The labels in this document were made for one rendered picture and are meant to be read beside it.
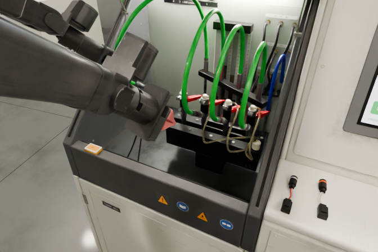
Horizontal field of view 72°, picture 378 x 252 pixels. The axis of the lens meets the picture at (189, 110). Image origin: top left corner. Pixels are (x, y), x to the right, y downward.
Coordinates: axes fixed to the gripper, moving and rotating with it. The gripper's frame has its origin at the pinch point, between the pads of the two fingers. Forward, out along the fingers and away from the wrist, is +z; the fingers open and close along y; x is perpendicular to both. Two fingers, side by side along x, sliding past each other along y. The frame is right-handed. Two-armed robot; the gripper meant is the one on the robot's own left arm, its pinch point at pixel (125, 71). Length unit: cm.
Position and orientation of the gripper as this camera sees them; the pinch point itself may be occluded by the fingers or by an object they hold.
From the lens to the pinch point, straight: 82.5
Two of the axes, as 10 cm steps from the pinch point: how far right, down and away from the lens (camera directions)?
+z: 7.3, 4.5, 5.2
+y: -4.2, -3.0, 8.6
